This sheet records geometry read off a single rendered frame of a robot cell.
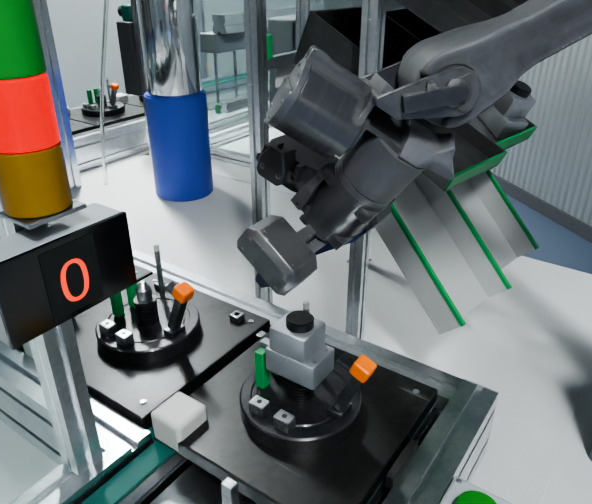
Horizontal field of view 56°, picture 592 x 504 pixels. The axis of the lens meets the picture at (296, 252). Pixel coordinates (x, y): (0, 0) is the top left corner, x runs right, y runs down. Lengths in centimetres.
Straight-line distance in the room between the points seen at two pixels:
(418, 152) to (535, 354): 62
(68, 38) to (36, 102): 392
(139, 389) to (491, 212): 62
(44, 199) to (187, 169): 104
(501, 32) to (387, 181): 13
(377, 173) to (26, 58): 26
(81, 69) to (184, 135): 296
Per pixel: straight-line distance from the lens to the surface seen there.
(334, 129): 42
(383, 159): 44
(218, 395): 69
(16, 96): 43
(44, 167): 45
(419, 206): 85
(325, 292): 108
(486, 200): 99
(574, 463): 84
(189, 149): 146
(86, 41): 435
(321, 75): 43
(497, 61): 44
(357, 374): 58
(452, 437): 69
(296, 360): 60
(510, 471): 80
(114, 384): 74
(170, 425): 64
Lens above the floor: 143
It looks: 28 degrees down
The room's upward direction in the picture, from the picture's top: straight up
